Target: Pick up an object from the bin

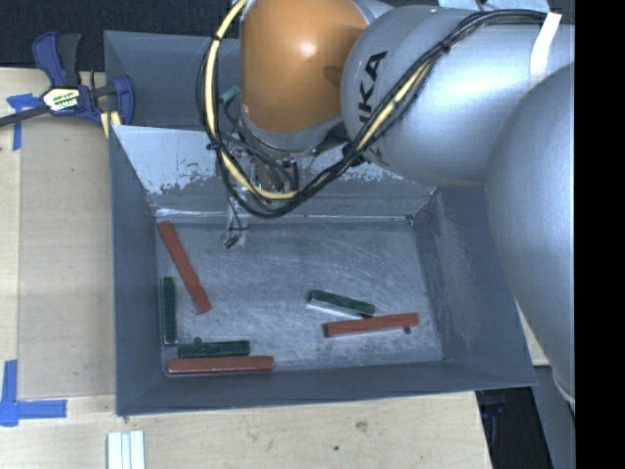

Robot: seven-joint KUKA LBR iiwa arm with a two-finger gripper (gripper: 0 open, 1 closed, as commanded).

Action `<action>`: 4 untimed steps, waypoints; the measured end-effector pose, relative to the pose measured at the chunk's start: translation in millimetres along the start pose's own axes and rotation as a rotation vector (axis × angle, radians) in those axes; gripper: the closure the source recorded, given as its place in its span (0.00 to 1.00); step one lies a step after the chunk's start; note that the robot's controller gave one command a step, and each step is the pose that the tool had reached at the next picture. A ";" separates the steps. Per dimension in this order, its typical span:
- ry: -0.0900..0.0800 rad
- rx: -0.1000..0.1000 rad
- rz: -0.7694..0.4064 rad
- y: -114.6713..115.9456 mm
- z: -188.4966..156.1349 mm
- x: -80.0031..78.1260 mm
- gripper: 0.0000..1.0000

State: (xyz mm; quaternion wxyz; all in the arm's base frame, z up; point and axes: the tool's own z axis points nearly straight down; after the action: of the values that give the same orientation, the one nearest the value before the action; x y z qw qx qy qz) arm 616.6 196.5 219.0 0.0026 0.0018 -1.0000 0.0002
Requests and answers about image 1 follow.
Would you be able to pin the pale flat board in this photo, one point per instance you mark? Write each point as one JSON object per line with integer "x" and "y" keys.
{"x": 63, "y": 262}

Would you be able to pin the red-brown flat block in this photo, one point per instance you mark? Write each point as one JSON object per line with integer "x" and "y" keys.
{"x": 184, "y": 268}
{"x": 220, "y": 365}
{"x": 371, "y": 325}

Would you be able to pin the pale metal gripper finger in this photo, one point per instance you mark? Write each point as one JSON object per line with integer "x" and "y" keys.
{"x": 235, "y": 225}

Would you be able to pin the grey metal bin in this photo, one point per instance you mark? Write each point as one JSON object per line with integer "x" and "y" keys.
{"x": 293, "y": 262}

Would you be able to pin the dark green flat block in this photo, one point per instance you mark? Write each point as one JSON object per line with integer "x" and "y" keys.
{"x": 215, "y": 349}
{"x": 342, "y": 303}
{"x": 169, "y": 311}

